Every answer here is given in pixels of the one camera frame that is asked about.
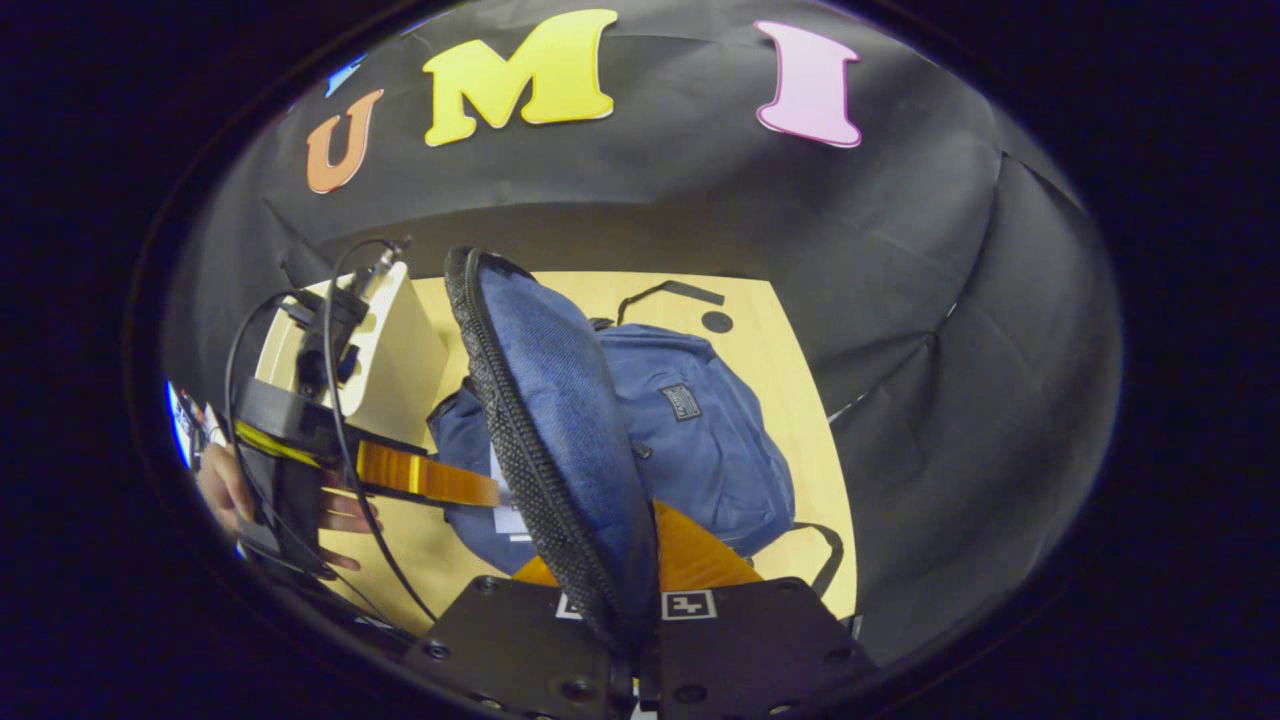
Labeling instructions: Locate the blue schoolbag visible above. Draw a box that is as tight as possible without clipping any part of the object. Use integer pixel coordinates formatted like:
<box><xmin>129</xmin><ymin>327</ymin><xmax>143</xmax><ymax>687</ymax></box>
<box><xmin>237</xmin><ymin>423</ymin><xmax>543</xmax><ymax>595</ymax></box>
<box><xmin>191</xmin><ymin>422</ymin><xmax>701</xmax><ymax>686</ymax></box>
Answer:
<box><xmin>427</xmin><ymin>247</ymin><xmax>846</xmax><ymax>656</ymax></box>

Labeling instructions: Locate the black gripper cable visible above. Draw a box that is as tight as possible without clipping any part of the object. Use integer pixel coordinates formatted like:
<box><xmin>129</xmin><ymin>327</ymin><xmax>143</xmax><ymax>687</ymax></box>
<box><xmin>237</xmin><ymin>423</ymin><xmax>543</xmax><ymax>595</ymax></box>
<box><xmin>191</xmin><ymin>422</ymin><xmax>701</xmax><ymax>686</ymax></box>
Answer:
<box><xmin>225</xmin><ymin>238</ymin><xmax>441</xmax><ymax>623</ymax></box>

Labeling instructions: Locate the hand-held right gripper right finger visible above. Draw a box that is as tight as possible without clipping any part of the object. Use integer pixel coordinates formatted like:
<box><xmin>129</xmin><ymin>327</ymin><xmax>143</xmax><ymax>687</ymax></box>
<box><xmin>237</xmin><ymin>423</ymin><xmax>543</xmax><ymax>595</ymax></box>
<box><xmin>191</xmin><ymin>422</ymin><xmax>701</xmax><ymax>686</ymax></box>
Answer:
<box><xmin>638</xmin><ymin>498</ymin><xmax>878</xmax><ymax>720</ymax></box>

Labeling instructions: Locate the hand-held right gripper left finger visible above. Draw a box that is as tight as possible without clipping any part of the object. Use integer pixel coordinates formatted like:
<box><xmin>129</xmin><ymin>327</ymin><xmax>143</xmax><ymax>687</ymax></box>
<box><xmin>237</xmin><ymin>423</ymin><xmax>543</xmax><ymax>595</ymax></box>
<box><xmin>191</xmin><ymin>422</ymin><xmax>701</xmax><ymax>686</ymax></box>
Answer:
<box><xmin>403</xmin><ymin>553</ymin><xmax>619</xmax><ymax>720</ymax></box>

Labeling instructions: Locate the white plastic bookshelf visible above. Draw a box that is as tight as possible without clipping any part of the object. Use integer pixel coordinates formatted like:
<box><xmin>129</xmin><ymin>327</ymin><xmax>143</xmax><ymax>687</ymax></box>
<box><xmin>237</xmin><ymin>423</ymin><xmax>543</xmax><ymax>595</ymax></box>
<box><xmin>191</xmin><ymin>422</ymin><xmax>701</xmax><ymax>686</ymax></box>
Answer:
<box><xmin>255</xmin><ymin>262</ymin><xmax>451</xmax><ymax>446</ymax></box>

